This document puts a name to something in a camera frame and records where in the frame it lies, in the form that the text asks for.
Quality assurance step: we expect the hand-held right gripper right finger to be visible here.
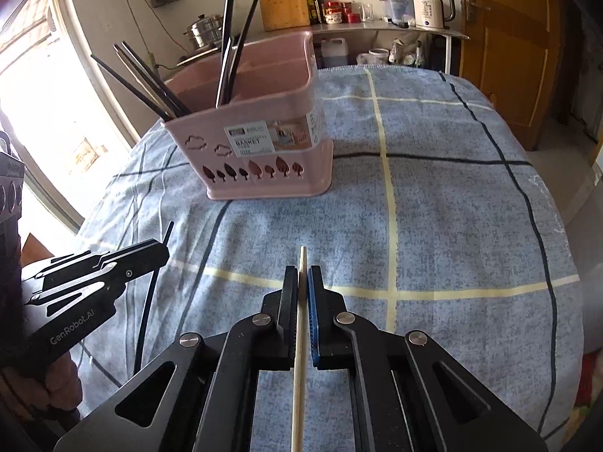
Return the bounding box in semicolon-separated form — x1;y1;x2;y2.
306;265;549;452

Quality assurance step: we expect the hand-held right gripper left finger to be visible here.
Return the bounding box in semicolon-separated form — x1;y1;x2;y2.
54;266;300;452

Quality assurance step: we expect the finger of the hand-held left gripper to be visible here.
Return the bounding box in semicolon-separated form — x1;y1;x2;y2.
46;239;167;267
21;240;171;317

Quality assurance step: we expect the light wooden chopstick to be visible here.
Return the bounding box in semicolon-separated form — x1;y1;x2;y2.
291;245;308;452

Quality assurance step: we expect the black chopstick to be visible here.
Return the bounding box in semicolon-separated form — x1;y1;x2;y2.
89;53;168;122
229;0;268;102
216;0;239;108
121;40;193;115
133;220;175;376

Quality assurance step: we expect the silver metal chopstick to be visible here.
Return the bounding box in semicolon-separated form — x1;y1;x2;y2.
112;43;177;119
220;37;235;104

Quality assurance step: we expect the pink plastic utensil basket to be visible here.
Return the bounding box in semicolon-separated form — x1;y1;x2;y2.
160;29;334;201

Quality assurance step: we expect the person's left hand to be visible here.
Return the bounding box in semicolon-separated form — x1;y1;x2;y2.
0;349;84;421

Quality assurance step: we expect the bright window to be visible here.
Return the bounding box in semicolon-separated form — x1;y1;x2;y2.
0;0;135;236

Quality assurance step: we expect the blue-grey plaid blanket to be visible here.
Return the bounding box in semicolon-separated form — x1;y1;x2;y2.
75;65;587;441

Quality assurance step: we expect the steel steamer pot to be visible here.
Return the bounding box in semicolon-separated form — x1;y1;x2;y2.
184;14;224;50

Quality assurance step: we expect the translucent plastic jug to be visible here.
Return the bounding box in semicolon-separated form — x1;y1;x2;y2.
321;38;349;69

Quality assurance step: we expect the white printed bag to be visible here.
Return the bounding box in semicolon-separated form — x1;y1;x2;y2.
389;40;427;67

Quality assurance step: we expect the water filter pitcher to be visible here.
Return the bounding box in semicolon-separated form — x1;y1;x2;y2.
381;0;416;28

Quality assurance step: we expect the wooden door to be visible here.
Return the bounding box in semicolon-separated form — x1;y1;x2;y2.
459;0;566;151

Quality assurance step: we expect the electric kettle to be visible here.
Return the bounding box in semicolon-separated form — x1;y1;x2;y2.
412;0;456;30

